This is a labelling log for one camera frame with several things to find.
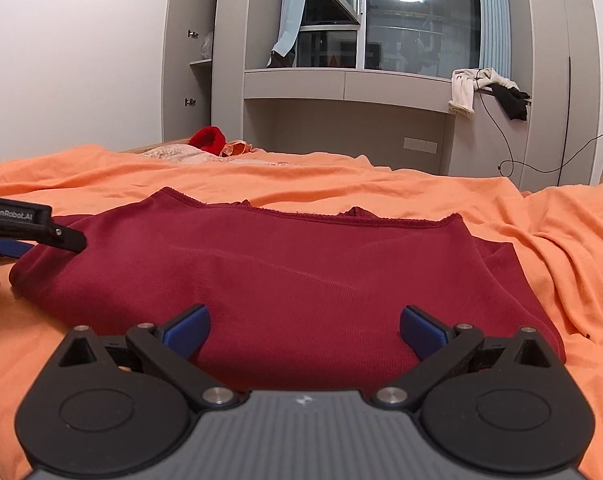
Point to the pink patterned pillow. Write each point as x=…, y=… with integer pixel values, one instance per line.
x=181, y=153

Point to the clear plastic bag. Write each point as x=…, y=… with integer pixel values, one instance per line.
x=207, y=46

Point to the grey window-sill drawer unit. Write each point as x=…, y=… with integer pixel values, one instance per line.
x=341, y=85

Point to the red plush item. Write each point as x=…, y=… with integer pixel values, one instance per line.
x=207, y=139

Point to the orange duvet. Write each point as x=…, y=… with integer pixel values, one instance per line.
x=506, y=210

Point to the tall grey closed wardrobe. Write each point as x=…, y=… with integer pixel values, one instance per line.
x=546, y=85

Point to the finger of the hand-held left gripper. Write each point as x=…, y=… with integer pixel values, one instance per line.
x=11, y=248
x=64, y=240

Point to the white cloth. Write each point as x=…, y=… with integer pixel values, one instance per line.
x=462, y=95

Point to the black cloth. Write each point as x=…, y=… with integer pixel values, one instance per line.
x=514, y=102

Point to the white wall socket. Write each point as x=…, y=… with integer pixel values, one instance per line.
x=421, y=145

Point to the grey wardrobe with shelves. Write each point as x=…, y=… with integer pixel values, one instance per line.
x=229, y=35

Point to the dark red sweater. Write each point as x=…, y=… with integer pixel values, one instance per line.
x=291, y=285

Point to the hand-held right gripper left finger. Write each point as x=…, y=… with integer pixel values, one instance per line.
x=189, y=330

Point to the large window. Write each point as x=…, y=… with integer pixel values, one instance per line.
x=421, y=15

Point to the light blue curtain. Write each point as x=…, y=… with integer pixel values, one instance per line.
x=494, y=20
x=291, y=10

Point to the small orange cloth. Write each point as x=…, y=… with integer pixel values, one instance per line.
x=237, y=148

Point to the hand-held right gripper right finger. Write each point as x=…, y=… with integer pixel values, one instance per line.
x=421, y=331

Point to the grey wardrobe door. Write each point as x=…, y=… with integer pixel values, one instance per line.
x=179, y=60

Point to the dark item on window sill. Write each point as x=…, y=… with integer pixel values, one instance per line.
x=280, y=60

